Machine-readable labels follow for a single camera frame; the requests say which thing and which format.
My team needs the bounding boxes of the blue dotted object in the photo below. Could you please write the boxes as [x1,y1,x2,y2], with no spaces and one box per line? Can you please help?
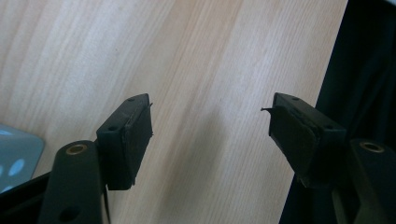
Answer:
[0,122,45,194]

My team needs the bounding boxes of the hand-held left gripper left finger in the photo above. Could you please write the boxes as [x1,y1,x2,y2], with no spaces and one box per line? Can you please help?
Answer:
[95,92,154,191]

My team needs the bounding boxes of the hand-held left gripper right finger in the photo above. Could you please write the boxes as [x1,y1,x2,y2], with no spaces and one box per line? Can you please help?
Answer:
[261,91,348,189]

